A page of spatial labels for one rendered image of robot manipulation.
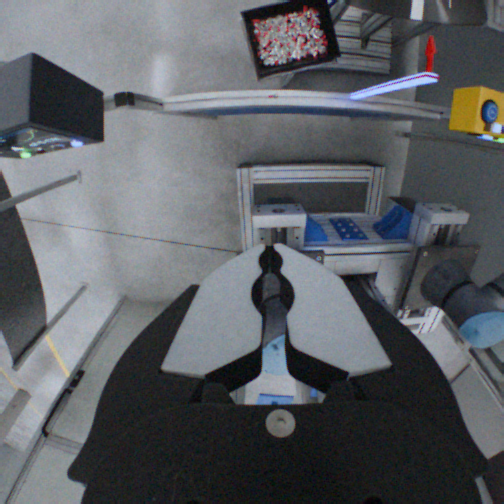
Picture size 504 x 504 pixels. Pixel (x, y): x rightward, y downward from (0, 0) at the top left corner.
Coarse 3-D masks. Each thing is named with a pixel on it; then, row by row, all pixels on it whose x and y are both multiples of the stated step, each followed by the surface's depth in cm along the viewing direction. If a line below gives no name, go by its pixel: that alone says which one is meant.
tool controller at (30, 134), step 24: (0, 72) 22; (24, 72) 22; (48, 72) 25; (0, 96) 23; (24, 96) 23; (48, 96) 26; (72, 96) 31; (96, 96) 37; (0, 120) 24; (24, 120) 24; (48, 120) 27; (72, 120) 32; (96, 120) 39; (0, 144) 29; (24, 144) 33; (48, 144) 36
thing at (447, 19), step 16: (352, 0) 26; (368, 0) 25; (384, 0) 24; (400, 0) 23; (432, 0) 22; (464, 0) 20; (480, 0) 19; (400, 16) 25; (432, 16) 23; (448, 16) 22; (464, 16) 21; (480, 16) 20
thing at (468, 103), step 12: (456, 96) 41; (468, 96) 38; (480, 96) 35; (492, 96) 34; (456, 108) 42; (468, 108) 39; (480, 108) 36; (456, 120) 43; (468, 120) 39; (480, 120) 37; (480, 132) 38; (492, 132) 38
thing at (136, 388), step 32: (192, 288) 9; (160, 320) 7; (128, 352) 6; (160, 352) 6; (128, 384) 5; (160, 384) 5; (192, 384) 5; (96, 416) 4; (128, 416) 5; (96, 448) 4
